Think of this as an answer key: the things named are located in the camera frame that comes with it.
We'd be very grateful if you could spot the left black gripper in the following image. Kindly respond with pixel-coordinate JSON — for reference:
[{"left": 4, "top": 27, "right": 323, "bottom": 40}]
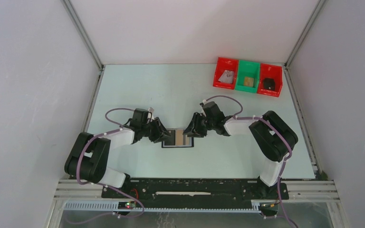
[{"left": 141, "top": 117, "right": 172, "bottom": 143}]

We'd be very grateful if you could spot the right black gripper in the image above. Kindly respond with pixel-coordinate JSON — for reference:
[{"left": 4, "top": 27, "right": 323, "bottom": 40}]
[{"left": 183, "top": 112, "right": 215, "bottom": 138}]

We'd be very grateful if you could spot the black leather card holder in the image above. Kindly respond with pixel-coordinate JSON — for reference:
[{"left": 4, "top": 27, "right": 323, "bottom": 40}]
[{"left": 161, "top": 129, "right": 194, "bottom": 148}]

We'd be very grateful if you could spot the thin white credit card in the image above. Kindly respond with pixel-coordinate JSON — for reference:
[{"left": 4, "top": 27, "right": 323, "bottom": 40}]
[{"left": 218, "top": 70, "right": 234, "bottom": 84}]

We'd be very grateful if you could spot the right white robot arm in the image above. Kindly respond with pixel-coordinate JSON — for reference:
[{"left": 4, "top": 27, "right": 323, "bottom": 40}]
[{"left": 183, "top": 102, "right": 298, "bottom": 199}]

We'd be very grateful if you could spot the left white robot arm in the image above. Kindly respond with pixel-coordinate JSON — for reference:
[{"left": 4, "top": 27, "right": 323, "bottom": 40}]
[{"left": 64, "top": 108, "right": 171, "bottom": 198}]

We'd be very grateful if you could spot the black VIP card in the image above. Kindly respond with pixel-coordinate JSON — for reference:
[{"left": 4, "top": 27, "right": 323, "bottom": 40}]
[{"left": 164, "top": 129, "right": 175, "bottom": 146}]

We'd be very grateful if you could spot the silver card in bin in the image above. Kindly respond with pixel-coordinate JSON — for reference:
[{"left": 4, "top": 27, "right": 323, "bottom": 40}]
[{"left": 223, "top": 70, "right": 234, "bottom": 84}]

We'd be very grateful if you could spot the tan object in bin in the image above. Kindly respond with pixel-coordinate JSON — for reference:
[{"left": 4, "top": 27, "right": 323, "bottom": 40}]
[{"left": 243, "top": 77, "right": 254, "bottom": 87}]

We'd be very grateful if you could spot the left red bin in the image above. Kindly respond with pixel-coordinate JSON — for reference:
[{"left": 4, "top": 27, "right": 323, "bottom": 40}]
[{"left": 213, "top": 57, "right": 239, "bottom": 90}]

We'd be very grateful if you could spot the red bin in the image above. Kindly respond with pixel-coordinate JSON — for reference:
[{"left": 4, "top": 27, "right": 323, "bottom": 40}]
[
  {"left": 257, "top": 63, "right": 283, "bottom": 97},
  {"left": 213, "top": 57, "right": 239, "bottom": 90}
]

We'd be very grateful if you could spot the green bin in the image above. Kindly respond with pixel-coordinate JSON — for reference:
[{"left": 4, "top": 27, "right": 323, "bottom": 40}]
[{"left": 235, "top": 60, "right": 260, "bottom": 93}]

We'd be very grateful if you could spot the black object in bin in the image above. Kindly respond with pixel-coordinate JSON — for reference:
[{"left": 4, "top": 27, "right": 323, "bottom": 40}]
[{"left": 262, "top": 78, "right": 276, "bottom": 91}]

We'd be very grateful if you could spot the right red bin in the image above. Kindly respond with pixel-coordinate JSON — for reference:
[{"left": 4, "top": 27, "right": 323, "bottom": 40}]
[{"left": 257, "top": 63, "right": 283, "bottom": 97}]

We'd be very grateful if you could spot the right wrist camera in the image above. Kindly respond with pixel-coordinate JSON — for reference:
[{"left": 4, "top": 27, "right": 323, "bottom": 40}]
[{"left": 200, "top": 99, "right": 208, "bottom": 109}]

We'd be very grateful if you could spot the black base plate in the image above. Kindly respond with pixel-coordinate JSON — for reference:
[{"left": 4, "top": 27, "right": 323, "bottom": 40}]
[{"left": 101, "top": 178, "right": 289, "bottom": 209}]

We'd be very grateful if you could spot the grey cable duct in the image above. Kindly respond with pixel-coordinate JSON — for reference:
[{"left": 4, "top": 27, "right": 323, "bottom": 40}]
[{"left": 63, "top": 200, "right": 261, "bottom": 213}]

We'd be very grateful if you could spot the aluminium frame rail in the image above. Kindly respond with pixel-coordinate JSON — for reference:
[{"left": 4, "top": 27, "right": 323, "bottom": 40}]
[{"left": 54, "top": 180, "right": 340, "bottom": 203}]

